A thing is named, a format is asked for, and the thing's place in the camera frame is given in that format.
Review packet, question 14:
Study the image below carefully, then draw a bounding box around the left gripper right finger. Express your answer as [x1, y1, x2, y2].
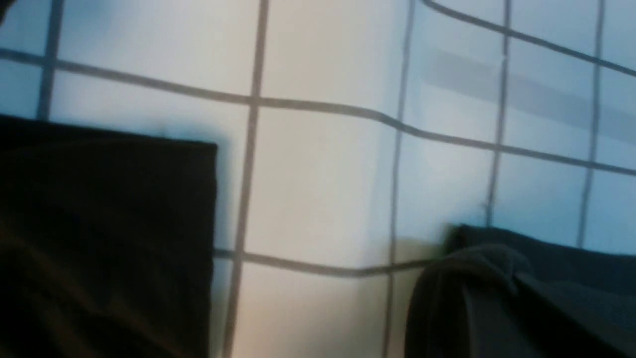
[403, 225, 636, 358]

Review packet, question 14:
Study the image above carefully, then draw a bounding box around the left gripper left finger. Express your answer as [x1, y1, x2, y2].
[0, 115, 218, 358]

